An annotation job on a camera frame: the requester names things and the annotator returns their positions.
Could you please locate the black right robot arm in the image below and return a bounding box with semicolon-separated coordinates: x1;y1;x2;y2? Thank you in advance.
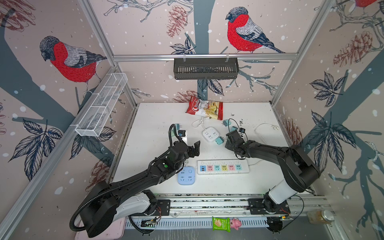
223;119;321;214

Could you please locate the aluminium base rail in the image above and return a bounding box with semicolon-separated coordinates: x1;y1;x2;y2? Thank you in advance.
125;193;334;230

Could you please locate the teal charger plug centre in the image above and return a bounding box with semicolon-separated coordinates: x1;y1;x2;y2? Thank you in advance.
215;137;225;145

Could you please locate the white square power strip cable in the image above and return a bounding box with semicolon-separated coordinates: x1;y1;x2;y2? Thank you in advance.
191;116;211;129

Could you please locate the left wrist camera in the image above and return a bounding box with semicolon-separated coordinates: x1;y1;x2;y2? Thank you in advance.
178;130;188;145

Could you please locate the long strip white cable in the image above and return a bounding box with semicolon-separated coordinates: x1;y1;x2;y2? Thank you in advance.
248;122;280;166

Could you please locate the pink tray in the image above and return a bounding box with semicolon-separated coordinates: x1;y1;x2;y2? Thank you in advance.
75;218;126;240

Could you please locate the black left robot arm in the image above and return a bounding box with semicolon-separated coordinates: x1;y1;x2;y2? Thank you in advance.
69;124;201;238

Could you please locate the teal charger plug near bag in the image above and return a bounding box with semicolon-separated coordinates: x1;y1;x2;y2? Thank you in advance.
223;120;231;127

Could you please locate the green snack packet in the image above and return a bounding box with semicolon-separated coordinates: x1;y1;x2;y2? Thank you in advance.
212;217;231;233

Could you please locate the aluminium frame post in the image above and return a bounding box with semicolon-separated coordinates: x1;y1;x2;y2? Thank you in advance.
77;0;139;108
271;0;335;107

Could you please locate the red white chips bag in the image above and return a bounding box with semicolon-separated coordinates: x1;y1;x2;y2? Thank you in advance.
186;97;224;121

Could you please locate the blue square power strip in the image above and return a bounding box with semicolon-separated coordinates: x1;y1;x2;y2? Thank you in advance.
178;166;196;186

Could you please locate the pink pig toy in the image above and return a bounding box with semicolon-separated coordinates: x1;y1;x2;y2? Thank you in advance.
230;218;242;231

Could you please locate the long white pastel power strip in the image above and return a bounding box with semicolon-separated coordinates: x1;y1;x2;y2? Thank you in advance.
197;159;250;175

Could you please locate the aluminium frame post back left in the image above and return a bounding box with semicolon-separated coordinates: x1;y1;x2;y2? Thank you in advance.
77;0;139;108

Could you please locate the black hanging wire basket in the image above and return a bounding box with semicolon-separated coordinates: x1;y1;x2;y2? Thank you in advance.
174;58;240;80

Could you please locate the aluminium frame post back right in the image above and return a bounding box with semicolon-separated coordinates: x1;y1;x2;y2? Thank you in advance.
271;0;335;107

